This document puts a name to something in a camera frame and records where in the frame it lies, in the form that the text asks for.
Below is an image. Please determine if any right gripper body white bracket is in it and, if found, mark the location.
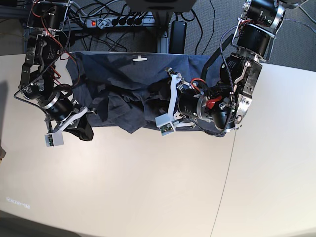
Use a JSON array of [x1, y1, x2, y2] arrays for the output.
[[41, 95, 96, 133]]

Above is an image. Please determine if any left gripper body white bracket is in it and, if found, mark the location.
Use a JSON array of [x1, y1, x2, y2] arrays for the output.
[[155, 67, 215, 136]]

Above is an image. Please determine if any blue grey T-shirt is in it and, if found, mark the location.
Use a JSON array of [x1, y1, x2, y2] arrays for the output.
[[66, 52, 208, 133]]

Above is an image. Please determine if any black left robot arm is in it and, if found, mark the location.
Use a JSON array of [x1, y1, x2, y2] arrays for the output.
[[156, 0, 286, 136]]

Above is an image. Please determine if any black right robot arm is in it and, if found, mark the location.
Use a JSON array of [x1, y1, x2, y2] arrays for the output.
[[14, 0, 94, 147]]

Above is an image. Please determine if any black power adapter brick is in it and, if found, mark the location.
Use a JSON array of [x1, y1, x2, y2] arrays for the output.
[[169, 20, 187, 54]]

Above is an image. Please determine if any white power strip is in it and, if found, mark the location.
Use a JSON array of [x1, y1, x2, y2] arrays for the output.
[[85, 16, 144, 30]]

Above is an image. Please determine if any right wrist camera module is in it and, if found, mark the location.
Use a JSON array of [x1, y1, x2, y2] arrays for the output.
[[44, 132, 64, 147]]

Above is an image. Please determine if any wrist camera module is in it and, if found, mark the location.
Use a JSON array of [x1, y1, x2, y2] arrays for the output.
[[155, 114, 175, 136], [44, 132, 64, 147]]

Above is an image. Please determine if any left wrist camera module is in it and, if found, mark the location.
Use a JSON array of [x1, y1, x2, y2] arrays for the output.
[[155, 114, 175, 136]]

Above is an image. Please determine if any silver aluminium frame post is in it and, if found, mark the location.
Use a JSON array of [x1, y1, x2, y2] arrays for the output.
[[152, 11, 173, 54]]

